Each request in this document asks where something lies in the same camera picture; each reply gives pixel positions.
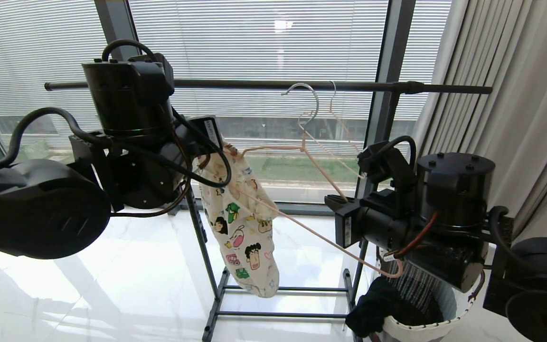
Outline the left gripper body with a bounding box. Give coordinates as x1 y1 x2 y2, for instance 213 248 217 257
163 115 225 200

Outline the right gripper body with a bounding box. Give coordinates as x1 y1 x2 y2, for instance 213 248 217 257
334 189 422 250

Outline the pink clothes hanger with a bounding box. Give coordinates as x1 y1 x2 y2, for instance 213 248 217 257
300 81 367 180
230 83 405 280

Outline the cream printed garment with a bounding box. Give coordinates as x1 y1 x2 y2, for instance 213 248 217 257
193 141 280 299

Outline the black clothes rack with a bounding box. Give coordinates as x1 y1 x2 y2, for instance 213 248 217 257
45 80 492 342

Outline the white laundry basket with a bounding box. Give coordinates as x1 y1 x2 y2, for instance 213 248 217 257
376 259 477 342

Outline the black garment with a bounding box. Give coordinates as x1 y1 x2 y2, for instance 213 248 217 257
345 277 445 339

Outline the beige curtain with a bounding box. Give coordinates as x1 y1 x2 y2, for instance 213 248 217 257
411 0 547 239

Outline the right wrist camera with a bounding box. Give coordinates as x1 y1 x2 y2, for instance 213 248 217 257
357 140 419 193

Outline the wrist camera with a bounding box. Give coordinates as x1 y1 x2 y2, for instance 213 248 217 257
129 52 175 103
357 140 419 193

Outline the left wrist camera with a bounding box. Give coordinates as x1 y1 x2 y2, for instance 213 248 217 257
129 52 175 103

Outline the black cable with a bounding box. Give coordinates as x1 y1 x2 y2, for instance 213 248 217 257
376 135 417 168
102 39 158 63
0 107 232 189
487 206 547 274

